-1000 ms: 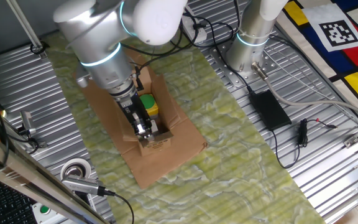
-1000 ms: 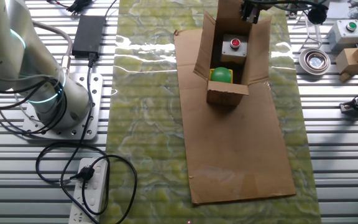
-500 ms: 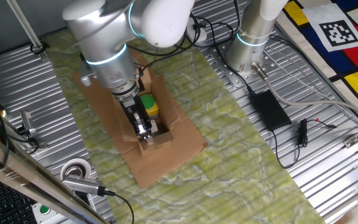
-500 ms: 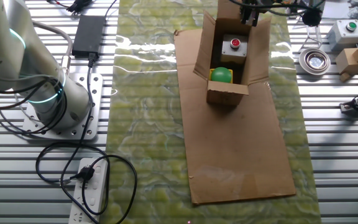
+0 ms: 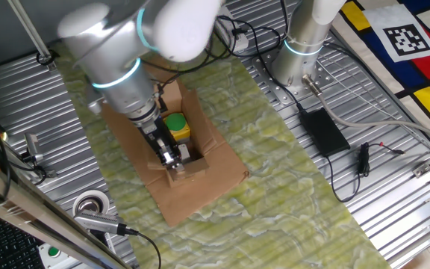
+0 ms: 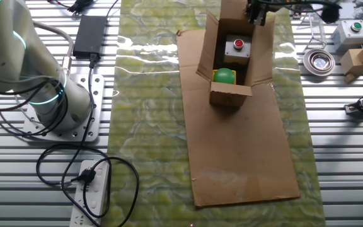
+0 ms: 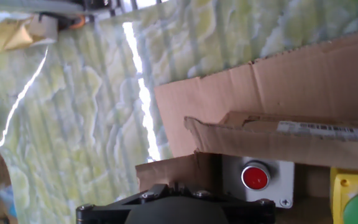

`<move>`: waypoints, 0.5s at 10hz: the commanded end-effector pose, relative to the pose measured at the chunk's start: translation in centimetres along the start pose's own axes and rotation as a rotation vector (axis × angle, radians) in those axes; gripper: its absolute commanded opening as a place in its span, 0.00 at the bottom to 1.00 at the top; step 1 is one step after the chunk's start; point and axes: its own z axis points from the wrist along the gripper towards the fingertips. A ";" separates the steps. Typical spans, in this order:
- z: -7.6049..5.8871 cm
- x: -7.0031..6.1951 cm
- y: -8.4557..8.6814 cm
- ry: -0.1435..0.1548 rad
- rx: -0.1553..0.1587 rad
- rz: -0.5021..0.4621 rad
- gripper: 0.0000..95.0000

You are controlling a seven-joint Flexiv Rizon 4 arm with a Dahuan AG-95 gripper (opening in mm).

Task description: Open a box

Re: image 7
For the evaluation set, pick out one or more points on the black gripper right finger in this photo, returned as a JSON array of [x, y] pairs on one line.
[[250, 214]]

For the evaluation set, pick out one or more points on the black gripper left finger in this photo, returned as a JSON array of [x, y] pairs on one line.
[[104, 213]]

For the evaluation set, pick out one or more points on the brown cardboard box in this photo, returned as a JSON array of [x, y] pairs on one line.
[[259, 146]]

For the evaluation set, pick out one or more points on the grey box red button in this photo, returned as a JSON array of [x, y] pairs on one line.
[[275, 186]]

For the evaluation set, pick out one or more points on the yellow box green button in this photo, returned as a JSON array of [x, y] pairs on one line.
[[353, 186]]

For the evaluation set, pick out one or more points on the green marble pattern mat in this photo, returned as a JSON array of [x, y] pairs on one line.
[[73, 124]]

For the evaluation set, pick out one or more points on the flat brown cardboard sheet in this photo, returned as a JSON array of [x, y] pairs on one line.
[[291, 87]]

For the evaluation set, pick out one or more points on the crumpled yellow tape wad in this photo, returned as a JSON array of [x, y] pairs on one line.
[[8, 35]]

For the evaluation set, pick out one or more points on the grey metal bar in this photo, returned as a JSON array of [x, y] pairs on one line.
[[26, 7]]

